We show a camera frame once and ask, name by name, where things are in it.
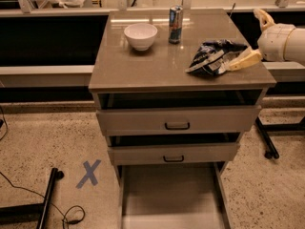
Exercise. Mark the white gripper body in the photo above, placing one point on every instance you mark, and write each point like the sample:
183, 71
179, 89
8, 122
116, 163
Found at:
273, 42

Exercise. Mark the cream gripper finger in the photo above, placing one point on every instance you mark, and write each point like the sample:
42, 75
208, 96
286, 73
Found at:
266, 22
246, 59

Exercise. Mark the blue chip bag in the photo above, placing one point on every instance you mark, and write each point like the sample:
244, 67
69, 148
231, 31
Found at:
214, 57

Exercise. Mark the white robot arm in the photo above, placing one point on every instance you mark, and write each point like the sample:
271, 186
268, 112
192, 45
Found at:
294, 51

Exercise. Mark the top grey drawer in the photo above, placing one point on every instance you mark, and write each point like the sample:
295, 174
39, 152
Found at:
203, 120

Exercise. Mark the grey drawer cabinet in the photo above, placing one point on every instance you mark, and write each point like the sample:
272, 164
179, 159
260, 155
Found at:
125, 78

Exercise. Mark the middle grey drawer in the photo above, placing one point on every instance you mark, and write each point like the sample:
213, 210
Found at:
194, 153

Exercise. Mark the bottom grey open drawer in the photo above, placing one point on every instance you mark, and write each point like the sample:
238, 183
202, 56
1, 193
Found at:
173, 196

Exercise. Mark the blue silver energy drink can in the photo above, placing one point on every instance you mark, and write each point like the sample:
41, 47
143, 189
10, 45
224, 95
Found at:
175, 24

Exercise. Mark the black stand leg right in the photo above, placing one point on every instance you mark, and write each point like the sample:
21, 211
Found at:
264, 130

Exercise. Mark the black stand leg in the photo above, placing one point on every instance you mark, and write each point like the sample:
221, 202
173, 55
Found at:
264, 130
38, 212

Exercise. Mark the white ceramic bowl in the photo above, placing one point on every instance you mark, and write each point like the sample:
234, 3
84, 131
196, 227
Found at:
141, 36

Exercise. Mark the blue tape X mark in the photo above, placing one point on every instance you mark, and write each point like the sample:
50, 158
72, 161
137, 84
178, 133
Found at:
89, 174

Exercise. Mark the black stand leg left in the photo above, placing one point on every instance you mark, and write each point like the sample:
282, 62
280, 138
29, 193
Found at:
38, 212

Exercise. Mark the black top drawer handle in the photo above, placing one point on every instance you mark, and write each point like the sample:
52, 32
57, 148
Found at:
177, 126

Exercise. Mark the black drawer handle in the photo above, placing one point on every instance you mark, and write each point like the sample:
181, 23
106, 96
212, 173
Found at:
173, 159
177, 126

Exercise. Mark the black middle drawer handle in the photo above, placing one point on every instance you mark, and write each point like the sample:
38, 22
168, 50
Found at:
173, 159

